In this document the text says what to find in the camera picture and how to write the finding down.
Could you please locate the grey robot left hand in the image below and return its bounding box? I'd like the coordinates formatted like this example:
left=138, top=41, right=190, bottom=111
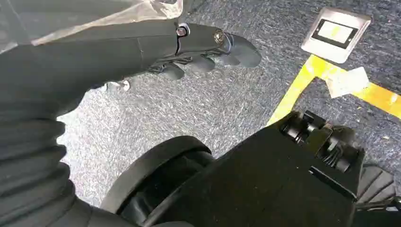
left=0, top=18, right=262, bottom=120

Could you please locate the translucent plastic sheet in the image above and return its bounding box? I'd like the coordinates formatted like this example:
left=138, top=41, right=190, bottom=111
left=0, top=0, right=184, bottom=53

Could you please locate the black robot left leg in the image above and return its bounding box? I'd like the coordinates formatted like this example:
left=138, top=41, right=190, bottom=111
left=100, top=109, right=366, bottom=227

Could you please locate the yellow floor tape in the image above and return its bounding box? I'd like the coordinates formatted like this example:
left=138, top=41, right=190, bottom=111
left=266, top=54, right=401, bottom=127

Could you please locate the steel floor outlet plate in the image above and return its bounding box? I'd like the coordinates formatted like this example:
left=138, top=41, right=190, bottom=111
left=301, top=7, right=372, bottom=64

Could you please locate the white paper scrap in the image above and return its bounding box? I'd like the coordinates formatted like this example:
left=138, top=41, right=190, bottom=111
left=324, top=66, right=371, bottom=99

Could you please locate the black robot left foot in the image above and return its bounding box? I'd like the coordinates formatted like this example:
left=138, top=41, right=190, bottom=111
left=352, top=163, right=401, bottom=227

